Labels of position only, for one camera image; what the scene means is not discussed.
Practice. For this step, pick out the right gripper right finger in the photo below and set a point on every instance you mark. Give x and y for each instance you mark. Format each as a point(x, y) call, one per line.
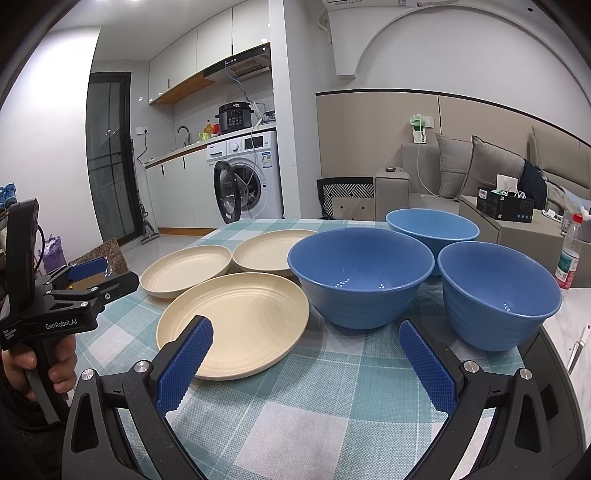
point(434, 376)

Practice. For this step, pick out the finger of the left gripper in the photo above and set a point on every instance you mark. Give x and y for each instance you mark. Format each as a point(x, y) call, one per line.
point(115, 287)
point(90, 268)

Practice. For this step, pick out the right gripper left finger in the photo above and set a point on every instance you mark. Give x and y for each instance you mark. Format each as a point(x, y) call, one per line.
point(178, 361)

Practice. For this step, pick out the cream plate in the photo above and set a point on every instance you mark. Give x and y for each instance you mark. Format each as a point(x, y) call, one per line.
point(267, 252)
point(179, 271)
point(256, 318)

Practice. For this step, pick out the cream plate front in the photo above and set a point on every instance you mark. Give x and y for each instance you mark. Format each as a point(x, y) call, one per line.
point(256, 318)

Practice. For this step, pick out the large blue bowl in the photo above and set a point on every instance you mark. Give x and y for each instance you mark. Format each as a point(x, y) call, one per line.
point(361, 278)

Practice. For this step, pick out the blue bowl back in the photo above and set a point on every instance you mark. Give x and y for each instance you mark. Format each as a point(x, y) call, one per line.
point(435, 228)

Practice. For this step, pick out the white kitchen base cabinets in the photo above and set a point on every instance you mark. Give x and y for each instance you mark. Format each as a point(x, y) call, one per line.
point(182, 193)

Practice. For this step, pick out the person's left hand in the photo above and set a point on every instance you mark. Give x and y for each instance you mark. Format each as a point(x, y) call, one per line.
point(20, 359)

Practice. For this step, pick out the purple bag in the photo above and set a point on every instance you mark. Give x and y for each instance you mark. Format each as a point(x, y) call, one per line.
point(53, 257)

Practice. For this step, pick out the cardboard box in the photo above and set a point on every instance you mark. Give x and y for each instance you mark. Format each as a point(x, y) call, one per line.
point(111, 250)

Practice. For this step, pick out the teal checkered tablecloth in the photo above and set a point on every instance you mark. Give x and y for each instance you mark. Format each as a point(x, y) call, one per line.
point(340, 406)

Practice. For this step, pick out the black glass door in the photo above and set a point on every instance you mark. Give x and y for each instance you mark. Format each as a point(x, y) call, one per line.
point(110, 161)

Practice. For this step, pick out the plastic water bottle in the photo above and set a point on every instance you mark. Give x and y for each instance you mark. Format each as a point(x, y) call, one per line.
point(570, 254)

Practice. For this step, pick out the grey bedside cabinet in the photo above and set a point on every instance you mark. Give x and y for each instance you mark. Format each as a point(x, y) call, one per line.
point(541, 239)

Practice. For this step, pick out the white washing machine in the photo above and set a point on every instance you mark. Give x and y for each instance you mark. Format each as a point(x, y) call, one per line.
point(246, 177)

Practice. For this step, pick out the white charger box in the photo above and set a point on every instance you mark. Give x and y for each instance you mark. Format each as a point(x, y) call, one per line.
point(507, 183)

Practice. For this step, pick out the black pressure cooker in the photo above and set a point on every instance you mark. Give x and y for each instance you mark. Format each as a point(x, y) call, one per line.
point(234, 116)

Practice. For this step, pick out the white upper cabinets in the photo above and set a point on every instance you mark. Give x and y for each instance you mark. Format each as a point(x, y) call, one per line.
point(178, 70)

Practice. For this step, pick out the grey cushion right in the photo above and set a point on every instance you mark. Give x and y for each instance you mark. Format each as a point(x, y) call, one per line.
point(487, 161)

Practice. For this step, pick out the grey cushion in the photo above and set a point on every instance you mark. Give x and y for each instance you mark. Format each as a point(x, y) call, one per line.
point(455, 158)
point(487, 161)

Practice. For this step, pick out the grey cushion left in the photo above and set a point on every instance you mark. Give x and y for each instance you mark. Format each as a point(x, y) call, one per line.
point(455, 158)

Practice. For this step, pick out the grey sofa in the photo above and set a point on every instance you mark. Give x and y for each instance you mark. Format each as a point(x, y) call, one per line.
point(438, 176)

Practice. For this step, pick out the white power strip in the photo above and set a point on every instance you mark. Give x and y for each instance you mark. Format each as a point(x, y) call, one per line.
point(420, 124)

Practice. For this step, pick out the range hood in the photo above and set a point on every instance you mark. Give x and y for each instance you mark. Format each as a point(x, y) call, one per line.
point(244, 65)

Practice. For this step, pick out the white handled knife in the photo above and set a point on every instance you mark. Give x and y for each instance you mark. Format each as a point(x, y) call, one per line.
point(578, 348)

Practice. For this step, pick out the black box with cables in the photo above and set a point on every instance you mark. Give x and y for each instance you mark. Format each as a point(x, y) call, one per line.
point(506, 206)

